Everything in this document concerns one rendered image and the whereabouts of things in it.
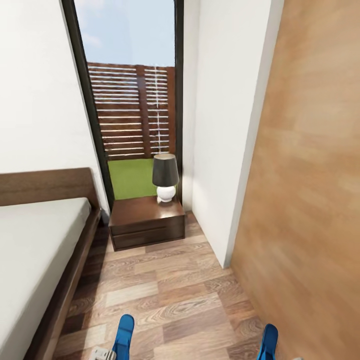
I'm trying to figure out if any sandal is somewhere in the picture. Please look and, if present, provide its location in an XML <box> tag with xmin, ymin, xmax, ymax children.
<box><xmin>256</xmin><ymin>323</ymin><xmax>278</xmax><ymax>360</ymax></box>
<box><xmin>112</xmin><ymin>314</ymin><xmax>135</xmax><ymax>360</ymax></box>

